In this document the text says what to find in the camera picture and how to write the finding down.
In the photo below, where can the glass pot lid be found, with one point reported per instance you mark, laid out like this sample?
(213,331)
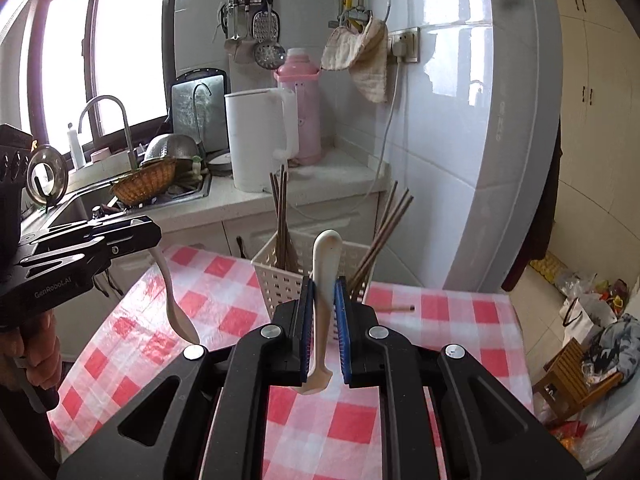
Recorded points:
(52,160)

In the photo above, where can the white kitchen counter cabinet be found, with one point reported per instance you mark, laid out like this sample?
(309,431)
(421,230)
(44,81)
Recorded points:
(320,182)

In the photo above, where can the pink thermos flask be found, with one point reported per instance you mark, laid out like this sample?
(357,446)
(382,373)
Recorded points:
(305,110)

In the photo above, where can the grey cloth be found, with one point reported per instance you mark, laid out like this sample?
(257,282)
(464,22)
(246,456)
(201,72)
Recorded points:
(622,335)

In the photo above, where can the brown wicker basket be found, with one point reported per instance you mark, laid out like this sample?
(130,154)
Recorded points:
(145,182)

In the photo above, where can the white wall socket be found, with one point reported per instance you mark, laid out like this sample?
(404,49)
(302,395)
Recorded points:
(404,46)

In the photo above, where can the steel sink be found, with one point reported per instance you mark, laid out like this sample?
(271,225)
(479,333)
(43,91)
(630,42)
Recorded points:
(192,192)

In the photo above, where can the cream hanging dishcloth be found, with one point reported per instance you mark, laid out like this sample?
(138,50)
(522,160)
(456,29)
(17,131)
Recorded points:
(367,60)

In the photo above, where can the small curved faucet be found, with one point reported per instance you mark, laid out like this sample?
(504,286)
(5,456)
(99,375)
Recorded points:
(195,110)

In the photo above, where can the white shopping bag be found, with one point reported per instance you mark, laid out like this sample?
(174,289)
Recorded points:
(585,315)

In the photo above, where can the white plastic bottle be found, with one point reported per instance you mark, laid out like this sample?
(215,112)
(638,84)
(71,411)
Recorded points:
(76,147)

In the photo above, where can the steel colander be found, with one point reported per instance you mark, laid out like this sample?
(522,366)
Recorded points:
(167,147)

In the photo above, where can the clear plastic bags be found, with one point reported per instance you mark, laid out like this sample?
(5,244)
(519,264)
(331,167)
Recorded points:
(575,285)

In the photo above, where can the white perforated utensil basket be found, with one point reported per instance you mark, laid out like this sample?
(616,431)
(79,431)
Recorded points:
(280,290)

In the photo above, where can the steel skimmer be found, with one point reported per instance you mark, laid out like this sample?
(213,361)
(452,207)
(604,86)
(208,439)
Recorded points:
(268,52)

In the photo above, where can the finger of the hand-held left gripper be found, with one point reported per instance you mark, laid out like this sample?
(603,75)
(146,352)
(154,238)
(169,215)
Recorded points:
(60,266)
(140,232)

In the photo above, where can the red white checkered tablecloth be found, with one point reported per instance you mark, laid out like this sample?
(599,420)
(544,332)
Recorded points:
(450,320)

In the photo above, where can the chrome kitchen faucet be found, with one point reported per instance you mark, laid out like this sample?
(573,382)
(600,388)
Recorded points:
(102,100)

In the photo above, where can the steel cutting board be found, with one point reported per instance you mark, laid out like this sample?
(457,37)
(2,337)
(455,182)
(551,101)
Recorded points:
(215,110)

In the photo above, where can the white electric kettle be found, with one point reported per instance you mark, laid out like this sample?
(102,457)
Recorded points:
(250,140)

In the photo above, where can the person's left hand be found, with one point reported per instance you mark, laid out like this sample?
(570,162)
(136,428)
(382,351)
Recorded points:
(37,345)

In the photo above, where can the cream cupboard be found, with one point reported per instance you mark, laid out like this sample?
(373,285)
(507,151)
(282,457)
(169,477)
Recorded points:
(595,110)

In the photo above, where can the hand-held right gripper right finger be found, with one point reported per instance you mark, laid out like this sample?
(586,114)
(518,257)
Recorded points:
(342,330)

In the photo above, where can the window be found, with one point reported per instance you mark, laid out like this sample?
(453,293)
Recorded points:
(130,50)

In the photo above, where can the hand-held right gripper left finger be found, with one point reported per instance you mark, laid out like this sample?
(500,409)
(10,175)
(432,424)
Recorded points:
(307,330)

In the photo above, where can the pink cup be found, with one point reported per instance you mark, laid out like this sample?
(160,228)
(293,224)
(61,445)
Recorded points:
(101,155)

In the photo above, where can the cream plastic spoon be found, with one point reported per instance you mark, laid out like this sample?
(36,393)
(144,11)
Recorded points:
(325,260)
(182,322)

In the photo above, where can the white refrigerator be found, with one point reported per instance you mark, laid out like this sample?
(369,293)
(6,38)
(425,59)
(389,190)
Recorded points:
(520,135)

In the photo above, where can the wooden stool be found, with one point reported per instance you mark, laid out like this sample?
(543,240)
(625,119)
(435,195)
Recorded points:
(565,370)

